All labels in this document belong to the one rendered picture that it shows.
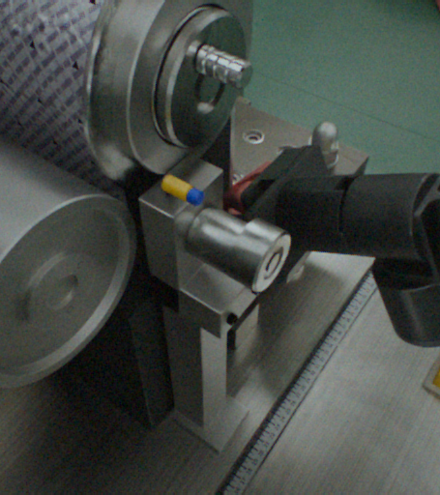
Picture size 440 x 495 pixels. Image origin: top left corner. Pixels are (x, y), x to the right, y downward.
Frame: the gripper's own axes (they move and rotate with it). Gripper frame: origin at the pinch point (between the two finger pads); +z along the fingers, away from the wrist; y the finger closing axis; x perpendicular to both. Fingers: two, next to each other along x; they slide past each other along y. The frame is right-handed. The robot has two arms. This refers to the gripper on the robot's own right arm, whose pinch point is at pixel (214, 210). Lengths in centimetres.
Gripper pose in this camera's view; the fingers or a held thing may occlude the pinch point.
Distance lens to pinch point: 50.0
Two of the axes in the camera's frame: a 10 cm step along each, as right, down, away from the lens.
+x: -3.9, -7.8, -4.9
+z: -7.1, -0.8, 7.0
